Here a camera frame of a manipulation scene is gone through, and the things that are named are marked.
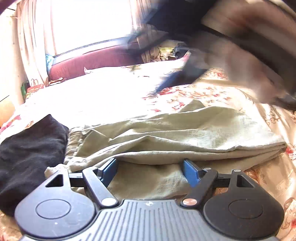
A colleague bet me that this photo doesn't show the beige curtain right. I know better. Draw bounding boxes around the beige curtain right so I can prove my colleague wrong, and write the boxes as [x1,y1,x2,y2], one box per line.
[127,1,164,63]

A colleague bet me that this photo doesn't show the grey-green pants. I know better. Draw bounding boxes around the grey-green pants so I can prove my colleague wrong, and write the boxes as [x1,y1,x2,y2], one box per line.
[45,100,287,200]

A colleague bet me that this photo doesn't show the blue plastic bag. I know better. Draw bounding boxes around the blue plastic bag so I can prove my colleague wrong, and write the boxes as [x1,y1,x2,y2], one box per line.
[45,54,54,74]

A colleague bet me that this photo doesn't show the window with white frame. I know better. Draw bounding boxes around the window with white frame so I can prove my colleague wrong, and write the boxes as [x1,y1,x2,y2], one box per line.
[36,1,136,56]

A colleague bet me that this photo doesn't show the beige curtain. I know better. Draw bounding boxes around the beige curtain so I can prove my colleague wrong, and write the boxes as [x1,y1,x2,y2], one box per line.
[127,1,164,63]
[14,0,56,86]

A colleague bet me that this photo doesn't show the red gift bag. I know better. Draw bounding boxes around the red gift bag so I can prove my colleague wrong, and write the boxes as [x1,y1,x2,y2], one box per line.
[27,78,48,94]

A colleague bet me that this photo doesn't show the maroon upholstered sofa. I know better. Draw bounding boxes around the maroon upholstered sofa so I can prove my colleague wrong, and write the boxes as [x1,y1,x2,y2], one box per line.
[48,45,143,80]

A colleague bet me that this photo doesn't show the floral satin bedspread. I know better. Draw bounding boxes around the floral satin bedspread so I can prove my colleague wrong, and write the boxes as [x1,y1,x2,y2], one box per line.
[1,58,295,240]

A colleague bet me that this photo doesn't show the black folded garment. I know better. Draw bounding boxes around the black folded garment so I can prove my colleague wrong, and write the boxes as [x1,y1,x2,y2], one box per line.
[1,114,68,216]

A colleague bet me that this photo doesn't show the beige curtain left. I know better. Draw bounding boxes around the beige curtain left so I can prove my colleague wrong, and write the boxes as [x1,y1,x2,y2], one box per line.
[14,0,56,86]

